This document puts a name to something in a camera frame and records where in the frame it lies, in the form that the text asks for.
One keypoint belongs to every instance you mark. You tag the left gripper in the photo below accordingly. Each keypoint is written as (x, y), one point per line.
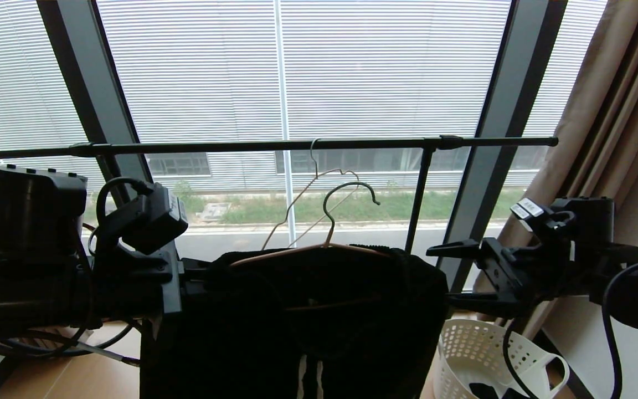
(136, 288)

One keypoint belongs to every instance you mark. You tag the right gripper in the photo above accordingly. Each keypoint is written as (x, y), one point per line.
(546, 274)

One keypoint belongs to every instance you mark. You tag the black garment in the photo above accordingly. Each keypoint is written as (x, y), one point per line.
(485, 389)

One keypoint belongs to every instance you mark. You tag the pink clothes hanger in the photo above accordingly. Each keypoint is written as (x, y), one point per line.
(328, 235)
(315, 166)

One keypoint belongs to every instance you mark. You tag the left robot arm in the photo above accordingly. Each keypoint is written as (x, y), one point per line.
(31, 221)

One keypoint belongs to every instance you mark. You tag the white laundry basket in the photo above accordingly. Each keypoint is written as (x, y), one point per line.
(463, 349)

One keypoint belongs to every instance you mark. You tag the black clothes rack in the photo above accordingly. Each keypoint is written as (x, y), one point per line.
(186, 148)

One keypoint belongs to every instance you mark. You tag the window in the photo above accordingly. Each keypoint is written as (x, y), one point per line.
(103, 111)

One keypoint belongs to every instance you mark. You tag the brown curtain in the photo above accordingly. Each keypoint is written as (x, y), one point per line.
(618, 111)

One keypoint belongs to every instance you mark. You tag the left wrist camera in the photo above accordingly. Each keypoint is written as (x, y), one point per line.
(153, 221)

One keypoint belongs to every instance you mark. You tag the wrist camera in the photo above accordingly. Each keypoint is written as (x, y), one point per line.
(540, 221)
(153, 221)

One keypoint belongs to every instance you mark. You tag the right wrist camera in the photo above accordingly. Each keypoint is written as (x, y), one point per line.
(540, 221)

